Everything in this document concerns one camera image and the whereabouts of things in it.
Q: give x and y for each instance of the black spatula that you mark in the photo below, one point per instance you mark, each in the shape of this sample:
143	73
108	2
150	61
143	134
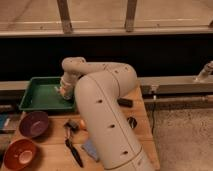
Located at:
74	151

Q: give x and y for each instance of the black rectangular block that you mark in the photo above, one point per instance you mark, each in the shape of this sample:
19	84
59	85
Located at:
125	102

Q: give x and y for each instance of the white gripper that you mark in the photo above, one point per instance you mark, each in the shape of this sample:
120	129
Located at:
67	85

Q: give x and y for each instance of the green plastic tray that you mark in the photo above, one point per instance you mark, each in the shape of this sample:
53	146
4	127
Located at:
41	94

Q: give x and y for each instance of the purple bowl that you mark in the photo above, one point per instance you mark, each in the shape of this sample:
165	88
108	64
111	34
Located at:
34	124

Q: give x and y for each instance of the grey bracket at right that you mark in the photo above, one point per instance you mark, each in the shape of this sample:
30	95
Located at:
205	72

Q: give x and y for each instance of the blue cloth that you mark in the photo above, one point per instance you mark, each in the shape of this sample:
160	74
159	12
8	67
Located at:
90	150

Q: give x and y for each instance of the small metal cup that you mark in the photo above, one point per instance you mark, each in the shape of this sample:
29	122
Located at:
132	122

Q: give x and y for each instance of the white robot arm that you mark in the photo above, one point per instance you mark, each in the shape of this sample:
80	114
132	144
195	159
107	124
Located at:
96	88

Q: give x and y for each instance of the blue object at left edge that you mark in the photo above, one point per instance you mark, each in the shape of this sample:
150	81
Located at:
4	120

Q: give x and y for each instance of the metal rail beam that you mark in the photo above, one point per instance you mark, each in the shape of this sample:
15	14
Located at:
175	85

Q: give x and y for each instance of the small black orange object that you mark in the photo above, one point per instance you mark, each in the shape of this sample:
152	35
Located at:
75	126

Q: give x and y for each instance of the orange bowl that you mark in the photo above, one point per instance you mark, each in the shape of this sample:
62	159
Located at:
19	154

